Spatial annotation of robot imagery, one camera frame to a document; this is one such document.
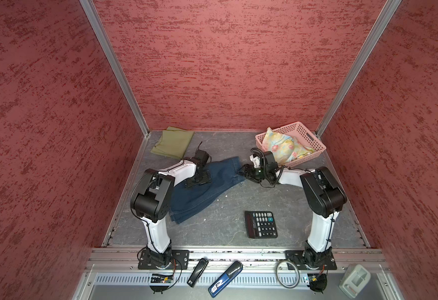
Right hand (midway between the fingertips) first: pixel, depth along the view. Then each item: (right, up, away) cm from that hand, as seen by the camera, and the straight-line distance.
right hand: (240, 177), depth 97 cm
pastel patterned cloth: (+26, +15, +12) cm, 32 cm away
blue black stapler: (-9, -34, -31) cm, 47 cm away
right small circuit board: (+28, -37, -26) cm, 53 cm away
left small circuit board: (-35, -37, -25) cm, 56 cm away
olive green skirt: (-40, +19, +17) cm, 48 cm away
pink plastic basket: (+39, +27, +21) cm, 52 cm away
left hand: (-21, -4, -1) cm, 22 cm away
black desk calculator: (+7, -19, -16) cm, 26 cm away
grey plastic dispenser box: (+40, -34, -29) cm, 60 cm away
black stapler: (-19, -32, -28) cm, 46 cm away
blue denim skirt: (-27, -11, -7) cm, 30 cm away
